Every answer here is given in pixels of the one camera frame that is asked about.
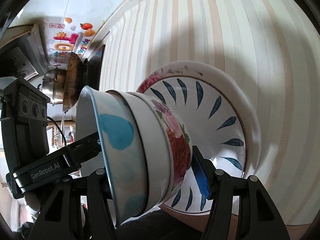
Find white bowl coloured dots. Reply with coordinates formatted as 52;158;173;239
76;86;149;226

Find black range hood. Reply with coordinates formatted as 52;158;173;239
1;23;49;81

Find black stove top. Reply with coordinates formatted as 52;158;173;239
84;45;105;90

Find plain white bowl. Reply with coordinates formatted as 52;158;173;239
108;90;173;212

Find steel pot with lid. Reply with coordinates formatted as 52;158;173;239
37;68;67;105

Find black camera box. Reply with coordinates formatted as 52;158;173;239
1;77;50;172

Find striped tablecloth with cat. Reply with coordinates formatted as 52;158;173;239
100;0;319;226

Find colourful wall sticker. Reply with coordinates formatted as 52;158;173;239
43;14;98;69

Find white bowl red flowers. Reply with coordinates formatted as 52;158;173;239
130;92;192;198

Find dark frying pan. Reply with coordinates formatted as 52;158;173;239
63;52;84;111

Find white plate pink flowers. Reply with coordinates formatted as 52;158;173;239
135;60;262;217

